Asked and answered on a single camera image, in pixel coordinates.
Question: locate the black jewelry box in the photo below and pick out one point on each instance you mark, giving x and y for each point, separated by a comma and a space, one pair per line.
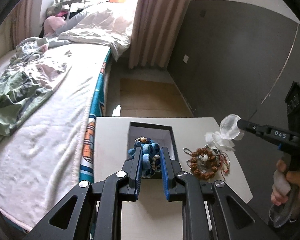
149, 139

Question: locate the dark grey wardrobe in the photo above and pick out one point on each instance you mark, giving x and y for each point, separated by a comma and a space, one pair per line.
242, 59

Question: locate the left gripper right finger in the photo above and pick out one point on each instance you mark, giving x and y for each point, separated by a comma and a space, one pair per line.
181, 186

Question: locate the bed with white blanket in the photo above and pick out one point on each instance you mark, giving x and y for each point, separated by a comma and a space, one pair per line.
43, 160

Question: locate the pink curtain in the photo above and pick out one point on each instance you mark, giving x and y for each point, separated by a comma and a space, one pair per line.
155, 30
22, 25

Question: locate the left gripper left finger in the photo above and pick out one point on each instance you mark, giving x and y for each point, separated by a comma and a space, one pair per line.
122, 186

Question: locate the white fabric flower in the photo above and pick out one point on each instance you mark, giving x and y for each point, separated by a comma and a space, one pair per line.
215, 142

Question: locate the green patterned clothes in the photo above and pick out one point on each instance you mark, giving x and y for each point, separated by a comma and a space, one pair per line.
28, 81

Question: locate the pink curtain right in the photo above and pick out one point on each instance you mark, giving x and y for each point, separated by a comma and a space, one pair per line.
155, 30

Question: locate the pink curtain left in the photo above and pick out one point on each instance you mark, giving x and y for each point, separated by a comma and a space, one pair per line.
22, 25

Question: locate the white wall socket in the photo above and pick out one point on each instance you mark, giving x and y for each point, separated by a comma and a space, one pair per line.
185, 59

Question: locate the white duvet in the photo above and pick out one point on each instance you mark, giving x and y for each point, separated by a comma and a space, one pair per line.
107, 24

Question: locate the white square table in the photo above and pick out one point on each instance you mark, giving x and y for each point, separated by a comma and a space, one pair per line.
147, 190

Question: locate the pink plush toy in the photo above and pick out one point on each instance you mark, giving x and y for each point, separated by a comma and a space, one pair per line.
52, 23

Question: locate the blue flower hair scrunchie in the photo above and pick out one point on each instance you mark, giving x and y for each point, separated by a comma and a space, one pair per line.
150, 152

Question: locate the person's right hand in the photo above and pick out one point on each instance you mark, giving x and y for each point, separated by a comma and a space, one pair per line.
281, 186

